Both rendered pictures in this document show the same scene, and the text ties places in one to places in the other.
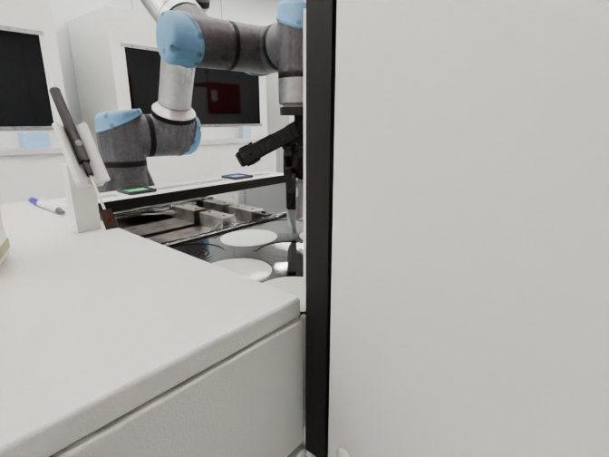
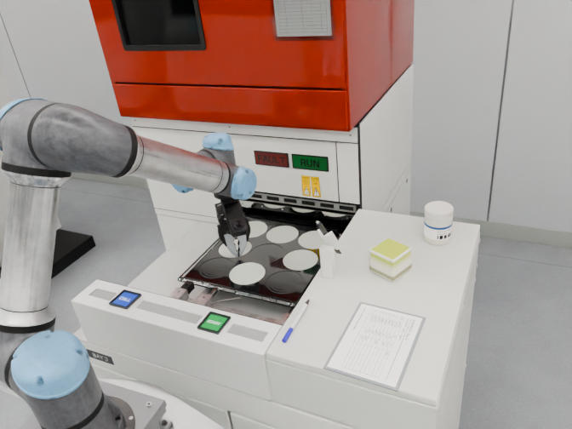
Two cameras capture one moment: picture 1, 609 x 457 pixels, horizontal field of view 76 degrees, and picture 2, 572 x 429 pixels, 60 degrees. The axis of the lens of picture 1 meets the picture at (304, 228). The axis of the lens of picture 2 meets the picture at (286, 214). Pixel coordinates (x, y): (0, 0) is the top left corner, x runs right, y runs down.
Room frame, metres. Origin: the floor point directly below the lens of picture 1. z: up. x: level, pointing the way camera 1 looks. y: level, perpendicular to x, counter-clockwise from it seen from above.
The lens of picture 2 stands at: (0.78, 1.22, 1.71)
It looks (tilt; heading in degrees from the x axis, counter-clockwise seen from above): 30 degrees down; 258
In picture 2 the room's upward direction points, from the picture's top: 7 degrees counter-clockwise
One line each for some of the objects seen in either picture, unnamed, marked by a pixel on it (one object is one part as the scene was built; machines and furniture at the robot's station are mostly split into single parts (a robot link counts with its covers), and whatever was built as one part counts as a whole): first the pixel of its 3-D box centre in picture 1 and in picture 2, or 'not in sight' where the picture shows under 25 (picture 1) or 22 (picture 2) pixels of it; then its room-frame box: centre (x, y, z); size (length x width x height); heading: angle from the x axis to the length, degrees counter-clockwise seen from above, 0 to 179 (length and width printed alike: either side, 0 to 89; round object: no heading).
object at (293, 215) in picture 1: (304, 209); (240, 238); (0.65, 0.00, 0.95); 0.06 x 0.03 x 0.09; 90
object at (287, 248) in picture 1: (288, 252); (266, 254); (0.58, 0.02, 0.90); 0.34 x 0.34 x 0.01; 49
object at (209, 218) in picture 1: (217, 219); (199, 307); (0.80, 0.19, 0.89); 0.08 x 0.03 x 0.03; 49
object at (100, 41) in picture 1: (189, 129); not in sight; (4.42, 1.26, 1.00); 1.80 x 1.08 x 2.00; 139
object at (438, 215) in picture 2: not in sight; (437, 223); (0.16, 0.24, 1.01); 0.07 x 0.07 x 0.10
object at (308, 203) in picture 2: not in sight; (290, 200); (0.45, -0.15, 0.96); 0.44 x 0.01 x 0.02; 139
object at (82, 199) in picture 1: (83, 179); (328, 249); (0.47, 0.27, 1.03); 0.06 x 0.04 x 0.13; 49
